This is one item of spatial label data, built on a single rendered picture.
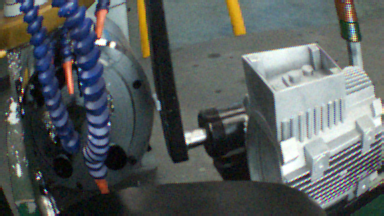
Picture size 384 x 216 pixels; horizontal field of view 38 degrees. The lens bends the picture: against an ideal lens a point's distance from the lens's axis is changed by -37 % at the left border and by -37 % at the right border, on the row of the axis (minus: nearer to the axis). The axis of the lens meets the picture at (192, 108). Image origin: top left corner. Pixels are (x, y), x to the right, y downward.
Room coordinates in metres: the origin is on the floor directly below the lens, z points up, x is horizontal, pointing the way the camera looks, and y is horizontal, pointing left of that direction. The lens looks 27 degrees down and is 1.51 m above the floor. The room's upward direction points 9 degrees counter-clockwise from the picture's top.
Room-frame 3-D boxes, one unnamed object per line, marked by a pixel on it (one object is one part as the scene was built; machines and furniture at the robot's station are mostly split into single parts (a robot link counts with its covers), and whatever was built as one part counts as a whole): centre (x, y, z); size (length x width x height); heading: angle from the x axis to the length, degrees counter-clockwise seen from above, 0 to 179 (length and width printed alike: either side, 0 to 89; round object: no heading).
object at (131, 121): (1.03, 0.19, 1.04); 0.41 x 0.25 x 0.25; 12
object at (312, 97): (0.76, -0.13, 1.11); 0.12 x 0.11 x 0.07; 102
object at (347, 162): (0.77, -0.17, 1.01); 0.20 x 0.19 x 0.19; 102
